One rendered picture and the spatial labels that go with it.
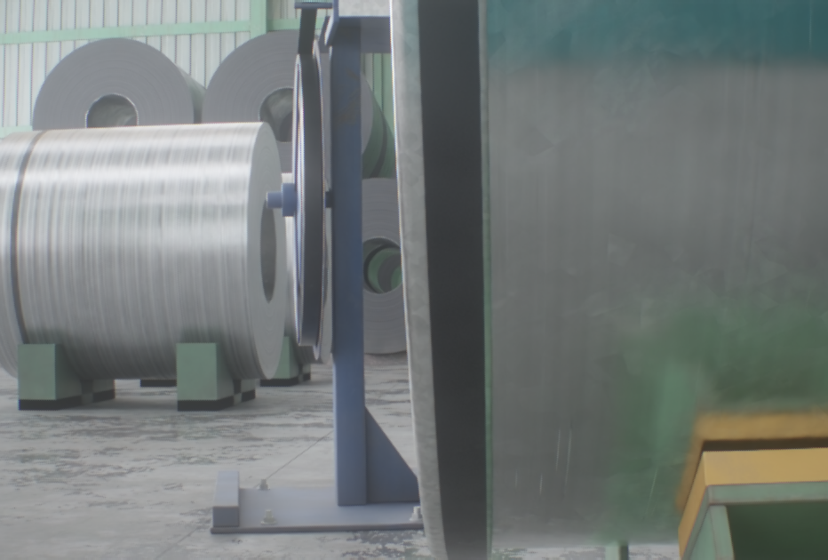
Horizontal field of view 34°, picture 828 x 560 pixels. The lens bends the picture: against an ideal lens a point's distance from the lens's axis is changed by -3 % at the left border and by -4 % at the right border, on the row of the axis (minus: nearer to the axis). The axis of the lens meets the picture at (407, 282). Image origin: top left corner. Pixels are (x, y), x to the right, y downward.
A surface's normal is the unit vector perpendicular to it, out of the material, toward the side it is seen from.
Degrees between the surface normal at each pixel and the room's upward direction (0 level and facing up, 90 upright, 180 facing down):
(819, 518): 150
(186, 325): 124
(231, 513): 90
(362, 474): 90
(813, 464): 60
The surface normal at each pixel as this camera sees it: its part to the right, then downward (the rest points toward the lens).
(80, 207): -0.06, -0.35
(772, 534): -0.02, 0.85
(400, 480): 0.12, -0.03
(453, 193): -0.04, 0.50
